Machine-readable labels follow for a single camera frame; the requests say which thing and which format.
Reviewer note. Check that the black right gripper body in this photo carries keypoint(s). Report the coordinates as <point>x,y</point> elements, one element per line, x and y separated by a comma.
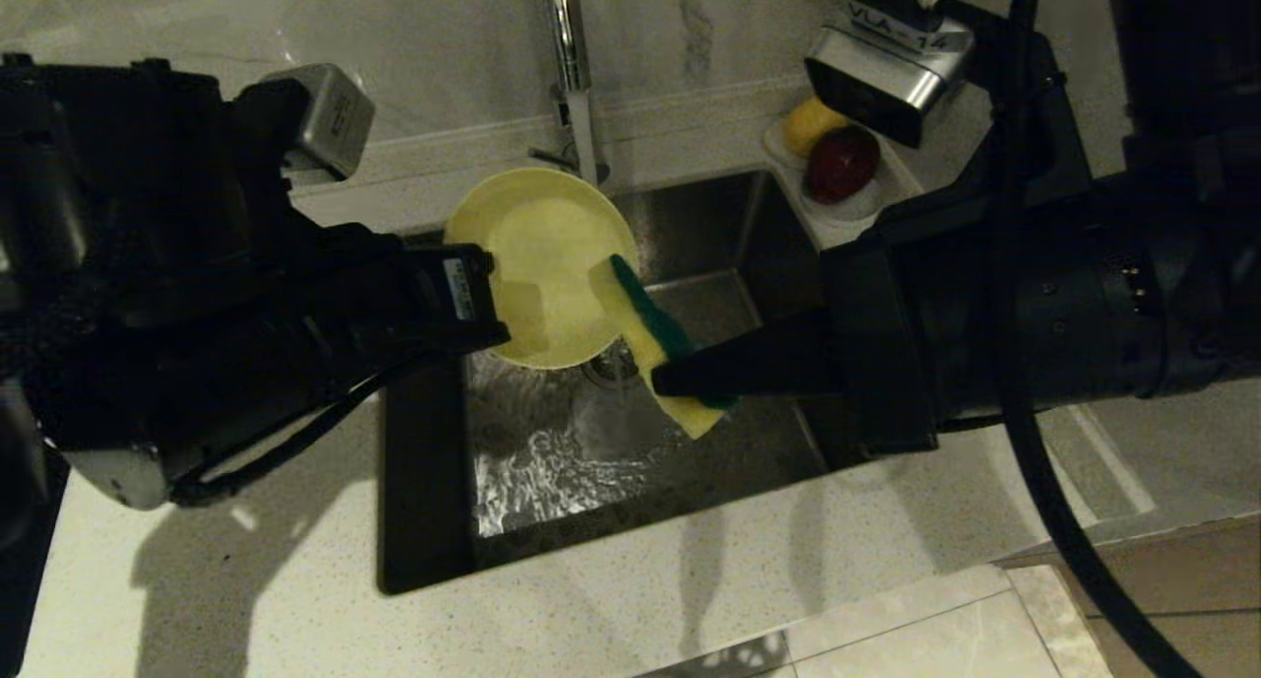
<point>887,323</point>

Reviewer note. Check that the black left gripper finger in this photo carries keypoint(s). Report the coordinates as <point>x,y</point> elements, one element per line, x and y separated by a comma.
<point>488,338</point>

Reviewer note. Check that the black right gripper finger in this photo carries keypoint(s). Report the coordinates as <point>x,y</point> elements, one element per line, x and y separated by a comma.
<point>759,363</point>

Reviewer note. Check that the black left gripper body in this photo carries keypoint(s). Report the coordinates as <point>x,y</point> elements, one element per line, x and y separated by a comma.
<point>424,289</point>

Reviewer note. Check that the yellow plastic bowl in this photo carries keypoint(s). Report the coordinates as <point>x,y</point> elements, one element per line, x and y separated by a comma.
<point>542,254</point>

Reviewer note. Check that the green and yellow sponge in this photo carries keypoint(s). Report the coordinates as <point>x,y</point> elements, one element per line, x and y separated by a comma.
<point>640,313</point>

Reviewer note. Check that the chrome faucet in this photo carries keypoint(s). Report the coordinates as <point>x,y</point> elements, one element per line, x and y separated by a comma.
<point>566,28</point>

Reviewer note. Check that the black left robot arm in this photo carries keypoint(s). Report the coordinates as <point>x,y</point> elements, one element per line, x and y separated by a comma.
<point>148,313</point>

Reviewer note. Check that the stainless steel sink basin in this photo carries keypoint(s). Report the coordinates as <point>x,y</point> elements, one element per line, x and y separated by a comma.
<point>433,520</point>

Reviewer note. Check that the small white dish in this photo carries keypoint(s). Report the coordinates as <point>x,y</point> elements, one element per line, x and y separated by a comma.
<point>774,146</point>
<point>857,212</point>

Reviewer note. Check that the round metal drain strainer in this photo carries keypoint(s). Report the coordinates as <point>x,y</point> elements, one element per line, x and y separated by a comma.
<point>613,365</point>

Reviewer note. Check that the dark red apple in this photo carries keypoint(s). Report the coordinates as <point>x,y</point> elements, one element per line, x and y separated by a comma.
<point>842,164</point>

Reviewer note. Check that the yellow pear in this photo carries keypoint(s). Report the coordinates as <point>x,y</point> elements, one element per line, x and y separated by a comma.
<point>810,126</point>

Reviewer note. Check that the light wood cabinet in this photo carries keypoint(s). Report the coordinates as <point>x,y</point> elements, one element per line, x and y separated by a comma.
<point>1202,579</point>

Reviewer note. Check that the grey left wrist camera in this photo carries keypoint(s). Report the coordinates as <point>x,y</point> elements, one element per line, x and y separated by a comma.
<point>330,121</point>

